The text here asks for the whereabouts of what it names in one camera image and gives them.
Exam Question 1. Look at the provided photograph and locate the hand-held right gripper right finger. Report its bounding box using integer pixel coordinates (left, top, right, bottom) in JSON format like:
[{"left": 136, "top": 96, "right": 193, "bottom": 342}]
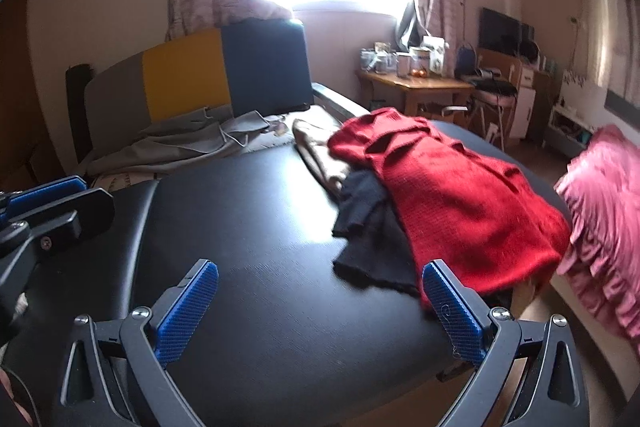
[{"left": 421, "top": 258, "right": 586, "bottom": 427}]

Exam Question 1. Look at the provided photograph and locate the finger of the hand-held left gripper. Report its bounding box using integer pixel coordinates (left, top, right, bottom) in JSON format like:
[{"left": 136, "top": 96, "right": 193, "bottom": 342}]
[
  {"left": 0, "top": 176, "right": 87, "bottom": 223},
  {"left": 0, "top": 188, "right": 116, "bottom": 259}
]

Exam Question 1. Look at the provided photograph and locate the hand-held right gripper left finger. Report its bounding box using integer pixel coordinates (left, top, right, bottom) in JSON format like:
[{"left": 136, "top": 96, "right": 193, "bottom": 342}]
[{"left": 50, "top": 258, "right": 220, "bottom": 427}]

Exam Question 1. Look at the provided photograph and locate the red knitted sweater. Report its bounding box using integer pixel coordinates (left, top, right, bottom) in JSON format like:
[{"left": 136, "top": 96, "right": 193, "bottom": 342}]
[{"left": 327, "top": 108, "right": 573, "bottom": 310}]

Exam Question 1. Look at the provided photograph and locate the grey cloth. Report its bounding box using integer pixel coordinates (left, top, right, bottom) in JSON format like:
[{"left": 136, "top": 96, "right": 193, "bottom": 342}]
[{"left": 80, "top": 107, "right": 301, "bottom": 180}]

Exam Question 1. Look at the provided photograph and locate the black garment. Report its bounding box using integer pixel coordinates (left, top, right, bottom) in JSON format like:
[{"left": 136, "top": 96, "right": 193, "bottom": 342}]
[{"left": 332, "top": 169, "right": 426, "bottom": 300}]

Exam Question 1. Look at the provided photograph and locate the person's clothing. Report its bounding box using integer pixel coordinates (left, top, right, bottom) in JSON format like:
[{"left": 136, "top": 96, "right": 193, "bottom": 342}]
[{"left": 0, "top": 347, "right": 41, "bottom": 427}]

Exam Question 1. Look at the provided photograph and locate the pink ruffled cloth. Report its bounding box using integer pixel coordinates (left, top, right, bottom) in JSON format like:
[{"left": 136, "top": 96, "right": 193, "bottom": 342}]
[{"left": 554, "top": 124, "right": 640, "bottom": 340}]

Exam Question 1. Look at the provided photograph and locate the beige garment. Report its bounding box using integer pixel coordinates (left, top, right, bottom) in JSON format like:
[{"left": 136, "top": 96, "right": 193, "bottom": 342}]
[{"left": 291, "top": 118, "right": 353, "bottom": 198}]

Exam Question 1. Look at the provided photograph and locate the folding chair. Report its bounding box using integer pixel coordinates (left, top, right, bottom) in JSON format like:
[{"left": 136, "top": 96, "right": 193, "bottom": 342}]
[{"left": 452, "top": 42, "right": 521, "bottom": 148}]

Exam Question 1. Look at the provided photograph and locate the wooden desk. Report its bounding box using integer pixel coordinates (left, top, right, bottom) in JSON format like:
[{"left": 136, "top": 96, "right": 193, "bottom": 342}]
[{"left": 356, "top": 69, "right": 476, "bottom": 128}]

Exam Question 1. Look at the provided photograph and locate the white shelf unit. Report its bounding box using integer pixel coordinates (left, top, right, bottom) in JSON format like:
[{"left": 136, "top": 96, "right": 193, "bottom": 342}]
[{"left": 542, "top": 69, "right": 601, "bottom": 158}]

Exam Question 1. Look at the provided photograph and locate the jar with orange contents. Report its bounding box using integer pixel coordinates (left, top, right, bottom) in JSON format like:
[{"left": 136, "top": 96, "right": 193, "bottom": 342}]
[{"left": 410, "top": 48, "right": 431, "bottom": 76}]

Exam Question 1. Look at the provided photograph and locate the white box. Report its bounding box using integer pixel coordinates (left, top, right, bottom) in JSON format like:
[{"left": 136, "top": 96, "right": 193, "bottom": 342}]
[{"left": 422, "top": 36, "right": 446, "bottom": 74}]

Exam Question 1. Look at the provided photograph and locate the black monitor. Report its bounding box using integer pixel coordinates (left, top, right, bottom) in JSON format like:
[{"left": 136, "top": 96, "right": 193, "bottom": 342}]
[{"left": 478, "top": 7, "right": 522, "bottom": 56}]

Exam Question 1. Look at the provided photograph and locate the dark hanging cloth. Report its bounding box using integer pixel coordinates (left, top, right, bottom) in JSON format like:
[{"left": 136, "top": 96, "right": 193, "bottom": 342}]
[{"left": 395, "top": 0, "right": 426, "bottom": 52}]

